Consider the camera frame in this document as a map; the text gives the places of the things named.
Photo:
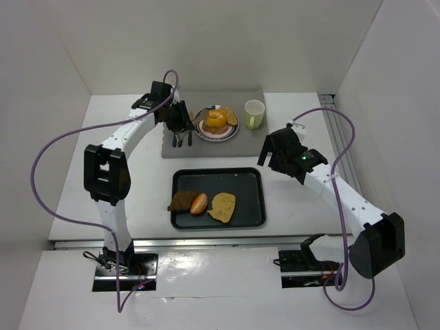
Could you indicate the glazed orange bun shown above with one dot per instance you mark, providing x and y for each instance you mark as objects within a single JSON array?
[{"x": 199, "y": 204}]

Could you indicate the gold fork green handle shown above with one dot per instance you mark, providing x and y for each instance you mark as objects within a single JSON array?
[{"x": 180, "y": 137}]

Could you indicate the aluminium rail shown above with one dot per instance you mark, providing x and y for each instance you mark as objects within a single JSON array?
[
  {"x": 187, "y": 243},
  {"x": 339, "y": 141}
]

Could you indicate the white plate coloured rim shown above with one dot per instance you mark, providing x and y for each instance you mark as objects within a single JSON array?
[{"x": 232, "y": 130}]

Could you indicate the aluminium rail right side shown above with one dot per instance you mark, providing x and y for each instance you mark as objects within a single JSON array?
[{"x": 339, "y": 141}]

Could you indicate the seeded flat bread slice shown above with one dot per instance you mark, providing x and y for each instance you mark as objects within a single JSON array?
[{"x": 223, "y": 206}]

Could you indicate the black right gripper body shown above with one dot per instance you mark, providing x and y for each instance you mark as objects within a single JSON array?
[{"x": 271, "y": 150}]

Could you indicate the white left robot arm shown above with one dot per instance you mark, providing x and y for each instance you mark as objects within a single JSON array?
[{"x": 106, "y": 172}]

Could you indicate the black serving tray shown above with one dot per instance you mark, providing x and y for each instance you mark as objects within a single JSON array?
[{"x": 243, "y": 182}]

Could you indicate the aluminium rail front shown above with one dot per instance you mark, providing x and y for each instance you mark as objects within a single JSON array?
[{"x": 187, "y": 243}]

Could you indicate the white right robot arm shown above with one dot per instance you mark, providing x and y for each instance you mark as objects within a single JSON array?
[{"x": 379, "y": 239}]

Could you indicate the small seeded bread slice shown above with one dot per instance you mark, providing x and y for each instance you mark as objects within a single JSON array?
[{"x": 230, "y": 115}]

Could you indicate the pale green mug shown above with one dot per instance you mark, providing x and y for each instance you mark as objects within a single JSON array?
[{"x": 254, "y": 114}]

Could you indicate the gold knife green handle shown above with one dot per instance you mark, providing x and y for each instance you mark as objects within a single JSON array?
[{"x": 190, "y": 138}]

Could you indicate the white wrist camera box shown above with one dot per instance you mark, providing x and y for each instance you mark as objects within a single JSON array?
[{"x": 299, "y": 130}]

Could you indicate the orange bagel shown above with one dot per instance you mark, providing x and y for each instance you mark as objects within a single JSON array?
[{"x": 216, "y": 118}]

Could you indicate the dark chocolate croissant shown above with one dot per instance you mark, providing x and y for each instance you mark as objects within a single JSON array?
[{"x": 182, "y": 200}]

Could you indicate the large toast slice with crust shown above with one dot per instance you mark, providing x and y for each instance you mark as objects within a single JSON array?
[{"x": 215, "y": 130}]

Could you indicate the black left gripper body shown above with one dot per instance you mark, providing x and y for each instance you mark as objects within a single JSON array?
[{"x": 185, "y": 117}]

